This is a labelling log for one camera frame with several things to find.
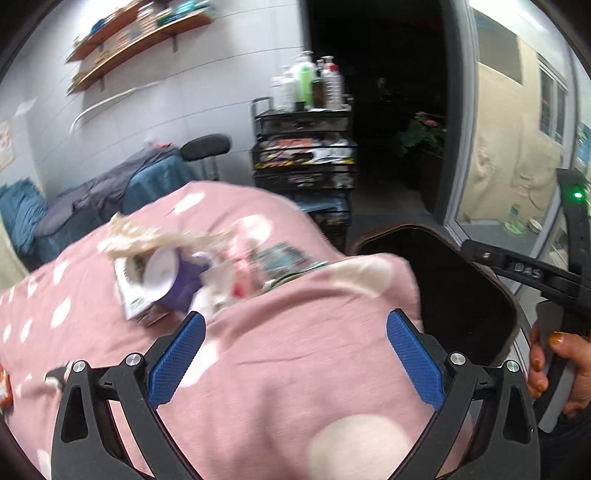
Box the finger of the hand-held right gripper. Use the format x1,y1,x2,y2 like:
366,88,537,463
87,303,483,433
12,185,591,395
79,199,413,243
461,239,571,296

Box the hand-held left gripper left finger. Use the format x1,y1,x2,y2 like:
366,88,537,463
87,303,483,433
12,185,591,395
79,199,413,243
51,311,207,480

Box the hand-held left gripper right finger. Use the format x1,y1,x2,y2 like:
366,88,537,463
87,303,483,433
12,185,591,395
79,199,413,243
387,309,541,480

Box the white and green box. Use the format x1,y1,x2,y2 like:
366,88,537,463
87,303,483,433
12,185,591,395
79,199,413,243
113,256,174,328

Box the black trash bin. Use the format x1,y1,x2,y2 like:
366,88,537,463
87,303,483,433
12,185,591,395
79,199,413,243
348,223,520,370

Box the white tissue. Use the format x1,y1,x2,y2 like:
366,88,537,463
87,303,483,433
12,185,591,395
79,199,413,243
191,265,241,319

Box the purple cup with white lid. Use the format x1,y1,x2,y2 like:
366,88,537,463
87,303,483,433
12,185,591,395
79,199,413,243
143,247,215,312

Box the pink wrapper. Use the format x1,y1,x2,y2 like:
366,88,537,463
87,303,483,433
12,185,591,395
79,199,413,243
228,217,264,298

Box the beige paper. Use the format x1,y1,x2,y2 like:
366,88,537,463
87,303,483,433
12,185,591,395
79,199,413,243
97,212,232,259

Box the dark green patterned packet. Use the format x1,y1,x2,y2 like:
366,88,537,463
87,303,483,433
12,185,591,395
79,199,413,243
252,242,331,291

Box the person's right hand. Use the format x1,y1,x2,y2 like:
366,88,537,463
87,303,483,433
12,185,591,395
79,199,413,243
526,323,591,418

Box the pink polka dot blanket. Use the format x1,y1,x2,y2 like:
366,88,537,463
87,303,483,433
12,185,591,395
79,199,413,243
0,181,476,480

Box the glass sliding door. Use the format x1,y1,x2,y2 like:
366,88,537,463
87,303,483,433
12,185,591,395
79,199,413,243
443,0,591,296

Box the potted plant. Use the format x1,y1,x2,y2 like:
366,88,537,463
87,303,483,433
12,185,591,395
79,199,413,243
399,112,446,213

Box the massage bed with blue skirt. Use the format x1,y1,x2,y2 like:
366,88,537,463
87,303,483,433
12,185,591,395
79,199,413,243
28,147,199,268

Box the grey blanket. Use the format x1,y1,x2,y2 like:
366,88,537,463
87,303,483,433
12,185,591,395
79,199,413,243
34,147,183,236

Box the black storage cart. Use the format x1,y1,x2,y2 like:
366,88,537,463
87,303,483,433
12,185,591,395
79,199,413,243
250,96,358,252

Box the black stool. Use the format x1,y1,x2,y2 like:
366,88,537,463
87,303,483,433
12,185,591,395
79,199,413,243
179,134,232,182

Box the blue blanket pile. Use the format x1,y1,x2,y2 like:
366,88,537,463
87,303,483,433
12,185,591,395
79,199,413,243
0,178,49,254

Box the clear bottle with red cap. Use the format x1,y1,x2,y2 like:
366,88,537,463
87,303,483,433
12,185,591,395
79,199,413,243
323,65,346,109

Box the white floor lamp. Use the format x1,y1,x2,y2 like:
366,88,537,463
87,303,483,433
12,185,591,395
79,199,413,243
69,82,160,134

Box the green pump bottle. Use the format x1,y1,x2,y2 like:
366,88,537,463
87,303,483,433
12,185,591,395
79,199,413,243
295,51,317,112

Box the stacks of small boxes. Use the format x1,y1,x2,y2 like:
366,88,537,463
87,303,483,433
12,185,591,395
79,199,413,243
74,0,144,49

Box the wall poster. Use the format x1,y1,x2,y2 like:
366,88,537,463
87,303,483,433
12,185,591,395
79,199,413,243
0,119,17,169

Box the wooden wall shelf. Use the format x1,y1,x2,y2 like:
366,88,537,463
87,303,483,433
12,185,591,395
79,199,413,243
67,11,215,95
65,0,158,64

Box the wall shelves with books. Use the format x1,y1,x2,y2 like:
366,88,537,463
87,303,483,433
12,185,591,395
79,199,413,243
69,0,213,88

